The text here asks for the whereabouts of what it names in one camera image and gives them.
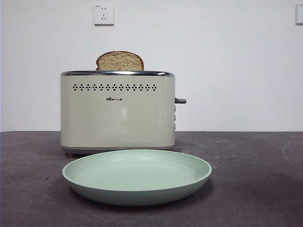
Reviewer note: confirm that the square brown-crust bread slice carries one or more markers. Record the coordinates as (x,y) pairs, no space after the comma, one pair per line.
(119,61)

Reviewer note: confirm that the pale green round plate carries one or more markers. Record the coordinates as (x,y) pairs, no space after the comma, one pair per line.
(137,179)

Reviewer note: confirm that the grey toaster lever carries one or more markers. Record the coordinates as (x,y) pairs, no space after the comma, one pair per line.
(181,101)

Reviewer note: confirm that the cream two-slot toaster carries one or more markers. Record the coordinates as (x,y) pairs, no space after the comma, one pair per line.
(113,123)

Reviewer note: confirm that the white wall power socket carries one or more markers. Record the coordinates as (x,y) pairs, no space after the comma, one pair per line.
(104,14)

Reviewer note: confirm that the white wall switch plate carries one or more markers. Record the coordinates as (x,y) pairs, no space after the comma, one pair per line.
(300,14)

